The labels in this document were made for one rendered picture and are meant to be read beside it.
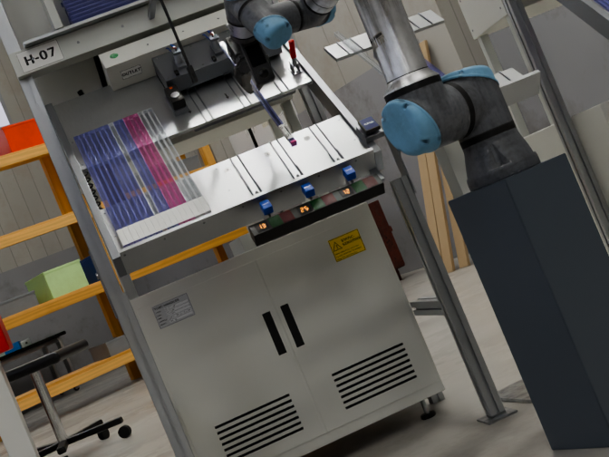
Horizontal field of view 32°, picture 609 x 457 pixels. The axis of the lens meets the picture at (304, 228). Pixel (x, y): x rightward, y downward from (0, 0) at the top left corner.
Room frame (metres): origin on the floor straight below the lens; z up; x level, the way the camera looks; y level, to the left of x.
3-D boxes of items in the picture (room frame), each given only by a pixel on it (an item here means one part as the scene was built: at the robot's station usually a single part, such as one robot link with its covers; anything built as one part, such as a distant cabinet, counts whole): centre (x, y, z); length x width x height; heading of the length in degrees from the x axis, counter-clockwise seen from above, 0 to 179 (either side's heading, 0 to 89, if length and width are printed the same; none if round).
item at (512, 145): (2.12, -0.41, 0.60); 0.15 x 0.15 x 0.10
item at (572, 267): (2.12, -0.41, 0.27); 0.18 x 0.18 x 0.55; 32
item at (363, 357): (3.14, 0.22, 0.31); 0.70 x 0.65 x 0.62; 101
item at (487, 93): (2.12, -0.41, 0.72); 0.13 x 0.12 x 0.14; 123
